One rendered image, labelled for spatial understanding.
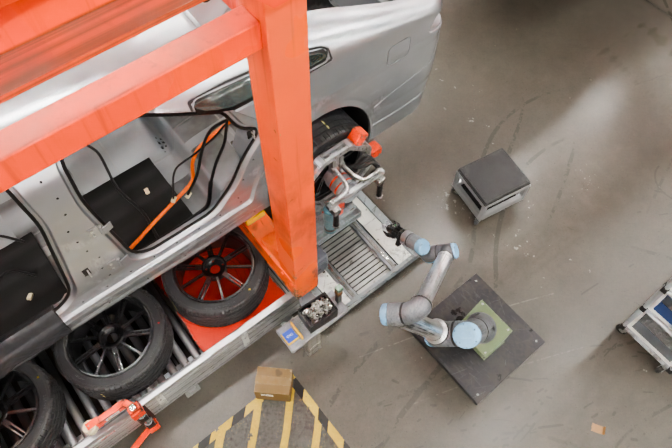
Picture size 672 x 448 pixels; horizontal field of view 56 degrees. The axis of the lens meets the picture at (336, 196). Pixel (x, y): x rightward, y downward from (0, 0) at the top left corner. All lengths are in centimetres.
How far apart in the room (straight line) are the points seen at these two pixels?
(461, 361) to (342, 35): 207
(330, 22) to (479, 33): 286
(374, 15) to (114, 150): 179
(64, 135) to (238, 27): 60
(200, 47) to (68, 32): 42
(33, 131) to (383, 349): 298
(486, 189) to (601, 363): 137
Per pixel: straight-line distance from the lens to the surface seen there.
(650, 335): 460
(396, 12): 361
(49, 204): 303
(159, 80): 195
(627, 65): 620
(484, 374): 408
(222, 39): 200
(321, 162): 364
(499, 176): 467
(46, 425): 402
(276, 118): 236
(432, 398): 430
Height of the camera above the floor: 413
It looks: 59 degrees down
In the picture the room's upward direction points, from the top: 1 degrees clockwise
